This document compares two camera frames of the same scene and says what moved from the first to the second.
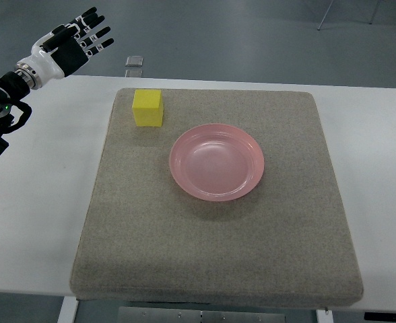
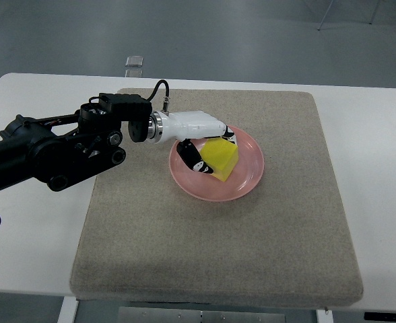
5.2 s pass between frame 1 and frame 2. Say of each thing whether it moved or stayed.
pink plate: stayed
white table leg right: stayed
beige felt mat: stayed
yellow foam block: moved
